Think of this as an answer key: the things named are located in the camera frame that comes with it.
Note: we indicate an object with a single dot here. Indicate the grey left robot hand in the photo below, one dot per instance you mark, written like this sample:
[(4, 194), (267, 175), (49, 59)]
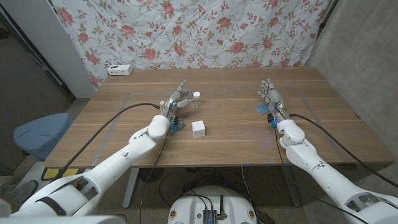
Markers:
[(174, 102)]

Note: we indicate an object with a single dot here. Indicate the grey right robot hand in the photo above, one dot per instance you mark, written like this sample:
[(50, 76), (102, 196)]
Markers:
[(273, 99)]

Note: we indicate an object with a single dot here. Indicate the clear white-capped medicine bottle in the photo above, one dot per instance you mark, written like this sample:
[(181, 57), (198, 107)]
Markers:
[(196, 95)]

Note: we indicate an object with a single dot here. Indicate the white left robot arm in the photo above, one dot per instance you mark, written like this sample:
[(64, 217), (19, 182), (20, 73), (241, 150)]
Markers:
[(118, 161)]

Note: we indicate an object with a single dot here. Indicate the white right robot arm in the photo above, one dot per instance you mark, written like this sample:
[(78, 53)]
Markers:
[(326, 174)]

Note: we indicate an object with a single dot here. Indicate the white cube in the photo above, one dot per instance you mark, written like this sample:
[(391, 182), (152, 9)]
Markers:
[(198, 129)]

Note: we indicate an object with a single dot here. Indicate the blue packet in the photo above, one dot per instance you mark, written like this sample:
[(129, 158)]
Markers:
[(261, 109), (181, 126)]

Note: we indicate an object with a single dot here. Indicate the white power strip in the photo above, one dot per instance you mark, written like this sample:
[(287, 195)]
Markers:
[(119, 69)]

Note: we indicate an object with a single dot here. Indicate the floral backdrop cloth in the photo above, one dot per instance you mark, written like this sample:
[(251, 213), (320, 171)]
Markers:
[(199, 31)]

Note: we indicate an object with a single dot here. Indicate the round black floor base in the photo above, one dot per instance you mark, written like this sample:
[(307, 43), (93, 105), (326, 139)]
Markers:
[(150, 175)]

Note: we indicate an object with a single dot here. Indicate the grey table leg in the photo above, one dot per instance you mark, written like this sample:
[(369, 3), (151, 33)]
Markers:
[(292, 189)]

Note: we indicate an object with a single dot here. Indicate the white table leg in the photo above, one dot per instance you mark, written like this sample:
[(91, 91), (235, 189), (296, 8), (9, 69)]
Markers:
[(130, 189)]

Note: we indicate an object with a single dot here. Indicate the black backdrop pole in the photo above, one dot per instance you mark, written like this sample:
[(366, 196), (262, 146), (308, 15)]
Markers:
[(326, 15)]

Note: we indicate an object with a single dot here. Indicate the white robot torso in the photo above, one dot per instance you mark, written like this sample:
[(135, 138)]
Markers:
[(186, 202)]

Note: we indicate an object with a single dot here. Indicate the black module with antenna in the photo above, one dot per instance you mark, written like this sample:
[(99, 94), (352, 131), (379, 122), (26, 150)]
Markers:
[(209, 215)]

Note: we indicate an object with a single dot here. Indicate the black power adapter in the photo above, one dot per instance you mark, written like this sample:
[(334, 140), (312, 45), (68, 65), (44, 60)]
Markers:
[(264, 218)]

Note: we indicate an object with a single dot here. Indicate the blue padded stool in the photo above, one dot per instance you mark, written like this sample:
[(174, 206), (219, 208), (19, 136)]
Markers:
[(40, 133)]

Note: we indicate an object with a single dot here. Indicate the yellow black floor mat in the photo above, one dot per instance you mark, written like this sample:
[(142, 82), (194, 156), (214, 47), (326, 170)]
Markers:
[(49, 174)]

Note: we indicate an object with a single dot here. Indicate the white partition panel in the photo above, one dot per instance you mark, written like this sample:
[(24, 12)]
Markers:
[(43, 31)]

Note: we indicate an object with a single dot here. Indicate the grey round floor disc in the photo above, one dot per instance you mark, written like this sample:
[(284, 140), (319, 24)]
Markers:
[(21, 193)]

